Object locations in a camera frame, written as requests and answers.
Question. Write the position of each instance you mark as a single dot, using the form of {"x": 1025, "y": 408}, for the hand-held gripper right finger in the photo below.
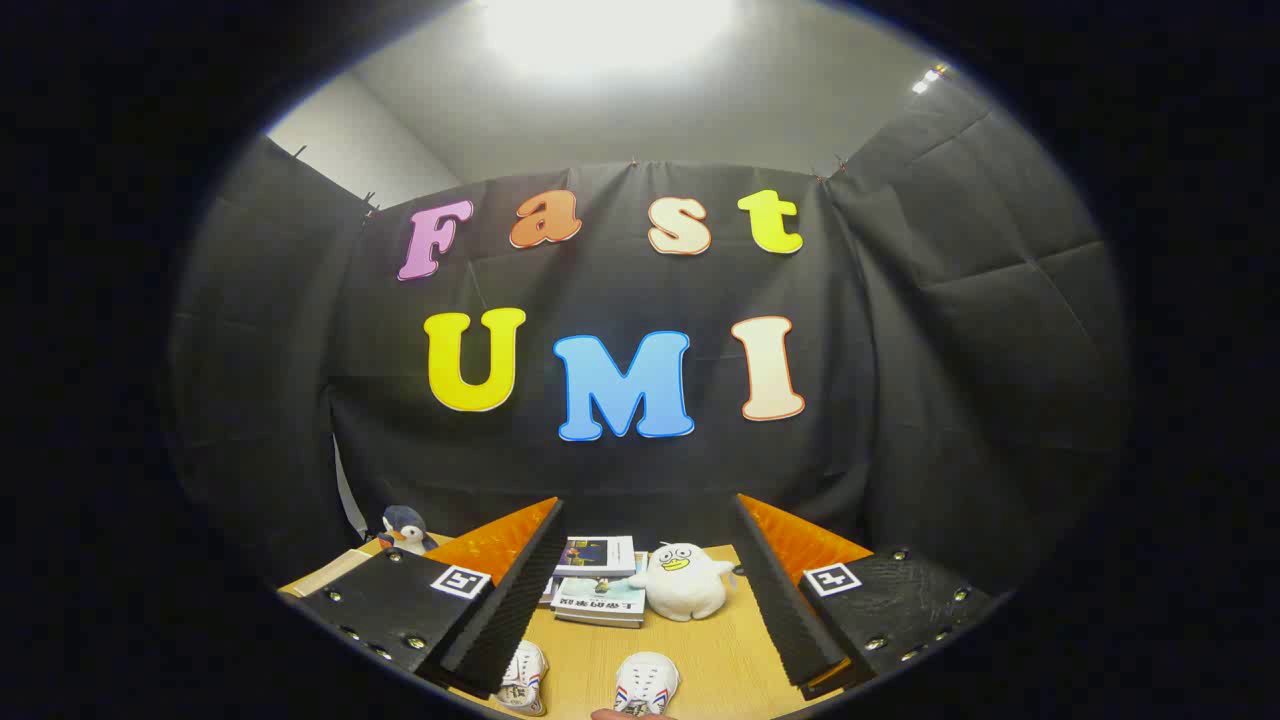
{"x": 785, "y": 610}

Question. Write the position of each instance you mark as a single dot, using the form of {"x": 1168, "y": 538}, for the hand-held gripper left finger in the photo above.
{"x": 505, "y": 610}

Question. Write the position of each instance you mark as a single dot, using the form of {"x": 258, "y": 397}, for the white shoe with stripes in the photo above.
{"x": 646, "y": 682}
{"x": 524, "y": 675}

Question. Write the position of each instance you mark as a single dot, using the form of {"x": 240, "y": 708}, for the beige fabric storage box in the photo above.
{"x": 330, "y": 572}

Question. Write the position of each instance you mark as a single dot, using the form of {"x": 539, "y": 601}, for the book with teal cover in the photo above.
{"x": 600, "y": 600}

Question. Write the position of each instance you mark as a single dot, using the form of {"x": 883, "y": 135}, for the white duck plush toy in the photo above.
{"x": 685, "y": 585}

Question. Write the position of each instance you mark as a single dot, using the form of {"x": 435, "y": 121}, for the book with dark blue cover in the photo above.
{"x": 597, "y": 555}

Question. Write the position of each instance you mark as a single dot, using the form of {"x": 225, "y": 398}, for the grey penguin plush toy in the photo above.
{"x": 405, "y": 530}

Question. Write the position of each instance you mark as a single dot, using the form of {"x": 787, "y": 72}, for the black backdrop cloth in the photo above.
{"x": 620, "y": 290}

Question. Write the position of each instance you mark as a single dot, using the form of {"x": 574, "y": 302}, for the bright ceiling lamp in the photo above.
{"x": 610, "y": 30}

